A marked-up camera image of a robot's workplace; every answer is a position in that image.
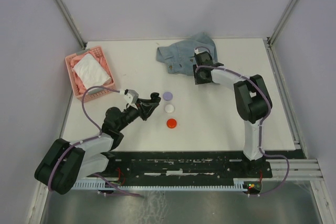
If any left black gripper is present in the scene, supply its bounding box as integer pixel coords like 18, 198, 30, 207
117, 98, 159, 132

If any purple earbud case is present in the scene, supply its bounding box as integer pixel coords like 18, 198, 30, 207
163, 91, 173, 101

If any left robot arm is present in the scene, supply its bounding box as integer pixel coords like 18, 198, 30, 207
34, 92, 161, 195

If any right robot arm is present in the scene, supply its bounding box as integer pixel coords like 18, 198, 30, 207
193, 48, 272, 177

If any blue denim jacket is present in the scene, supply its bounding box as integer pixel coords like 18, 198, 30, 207
155, 32, 218, 76

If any pink plastic basket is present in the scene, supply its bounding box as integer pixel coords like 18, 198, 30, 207
65, 46, 116, 100

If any white folded cloth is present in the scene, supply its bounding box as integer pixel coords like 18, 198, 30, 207
72, 53, 112, 91

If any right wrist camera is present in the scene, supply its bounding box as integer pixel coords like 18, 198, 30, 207
194, 49, 213, 66

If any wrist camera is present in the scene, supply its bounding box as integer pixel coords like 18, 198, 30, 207
122, 89, 139, 105
194, 49, 213, 66

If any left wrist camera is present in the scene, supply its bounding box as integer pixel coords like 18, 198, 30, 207
122, 89, 139, 105

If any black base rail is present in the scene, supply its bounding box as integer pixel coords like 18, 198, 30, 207
86, 149, 274, 186

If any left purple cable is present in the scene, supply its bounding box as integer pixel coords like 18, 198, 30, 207
48, 86, 125, 192

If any right aluminium frame post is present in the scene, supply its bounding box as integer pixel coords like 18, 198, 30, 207
267, 0, 300, 47

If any aluminium frame post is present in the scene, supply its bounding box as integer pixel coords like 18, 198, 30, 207
54, 0, 87, 49
267, 0, 300, 47

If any left aluminium frame post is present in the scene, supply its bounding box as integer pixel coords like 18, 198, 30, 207
54, 0, 87, 49

